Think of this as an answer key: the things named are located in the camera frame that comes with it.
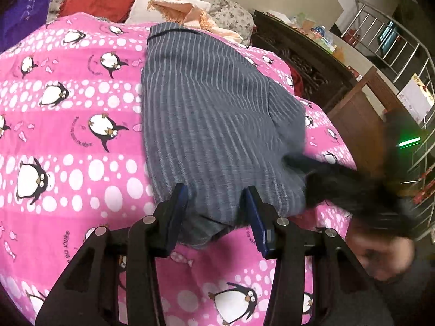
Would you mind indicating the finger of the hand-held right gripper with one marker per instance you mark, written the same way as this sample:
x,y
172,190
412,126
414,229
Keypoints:
x,y
326,180

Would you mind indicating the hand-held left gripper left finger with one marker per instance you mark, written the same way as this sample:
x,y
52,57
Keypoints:
x,y
178,210

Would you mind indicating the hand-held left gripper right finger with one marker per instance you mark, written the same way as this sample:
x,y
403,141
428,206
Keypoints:
x,y
256,217

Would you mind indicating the grey striped shirt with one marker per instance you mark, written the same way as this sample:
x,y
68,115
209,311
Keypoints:
x,y
210,125

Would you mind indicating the person's right forearm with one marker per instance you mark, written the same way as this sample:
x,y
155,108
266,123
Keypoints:
x,y
418,295

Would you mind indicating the person's right hand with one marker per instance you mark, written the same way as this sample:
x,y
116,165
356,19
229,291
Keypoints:
x,y
384,254

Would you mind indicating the white paper box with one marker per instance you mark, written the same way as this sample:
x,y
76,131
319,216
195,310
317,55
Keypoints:
x,y
414,98

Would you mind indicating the metal stair railing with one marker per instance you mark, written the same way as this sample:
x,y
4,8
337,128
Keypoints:
x,y
407,46

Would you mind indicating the red cloth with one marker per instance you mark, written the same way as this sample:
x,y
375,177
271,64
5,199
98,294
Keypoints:
x,y
296,81

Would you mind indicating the dark carved wooden cabinet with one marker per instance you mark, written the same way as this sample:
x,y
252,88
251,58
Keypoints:
x,y
306,64

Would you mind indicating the clutter on cabinet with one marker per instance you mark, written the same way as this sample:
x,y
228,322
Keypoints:
x,y
319,34

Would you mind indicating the pink penguin print blanket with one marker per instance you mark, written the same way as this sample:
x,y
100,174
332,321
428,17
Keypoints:
x,y
68,142

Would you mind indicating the orange fringed cloth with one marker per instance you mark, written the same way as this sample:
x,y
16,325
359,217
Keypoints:
x,y
176,8

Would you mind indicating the white pillow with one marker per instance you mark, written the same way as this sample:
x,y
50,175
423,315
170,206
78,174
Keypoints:
x,y
142,3

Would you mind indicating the red cushion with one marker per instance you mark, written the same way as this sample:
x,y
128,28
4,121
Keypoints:
x,y
98,0

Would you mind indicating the purple cloth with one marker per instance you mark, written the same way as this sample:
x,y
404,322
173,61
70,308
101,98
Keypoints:
x,y
23,10

